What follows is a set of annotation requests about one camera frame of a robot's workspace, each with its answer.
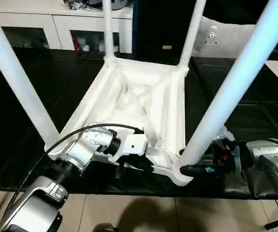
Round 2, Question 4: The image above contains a white plastic table top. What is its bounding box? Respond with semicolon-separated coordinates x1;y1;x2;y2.
44;57;194;187

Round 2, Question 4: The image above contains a black robot foot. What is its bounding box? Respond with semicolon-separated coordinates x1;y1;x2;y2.
94;222;120;232

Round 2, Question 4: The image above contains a black work mat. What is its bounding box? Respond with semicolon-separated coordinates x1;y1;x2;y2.
0;45;278;200

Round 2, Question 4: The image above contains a grey cushion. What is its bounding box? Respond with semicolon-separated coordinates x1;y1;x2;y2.
191;15;259;59

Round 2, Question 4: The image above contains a black cabinet with gold label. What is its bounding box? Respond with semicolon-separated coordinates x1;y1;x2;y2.
131;0;197;64

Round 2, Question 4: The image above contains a grey round helmet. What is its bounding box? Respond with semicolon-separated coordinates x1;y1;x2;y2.
88;0;134;11

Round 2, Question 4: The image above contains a dark clutter pile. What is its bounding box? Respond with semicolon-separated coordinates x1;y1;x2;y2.
65;0;89;10

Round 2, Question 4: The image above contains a white glass-door cabinet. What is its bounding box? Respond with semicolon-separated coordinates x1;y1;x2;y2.
0;0;133;54

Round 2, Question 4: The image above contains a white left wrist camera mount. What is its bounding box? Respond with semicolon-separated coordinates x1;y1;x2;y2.
106;133;148;163

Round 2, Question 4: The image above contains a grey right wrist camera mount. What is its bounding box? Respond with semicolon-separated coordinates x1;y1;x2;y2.
212;127;241;174

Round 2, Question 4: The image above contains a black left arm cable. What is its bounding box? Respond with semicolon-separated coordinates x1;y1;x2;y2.
0;123;145;228

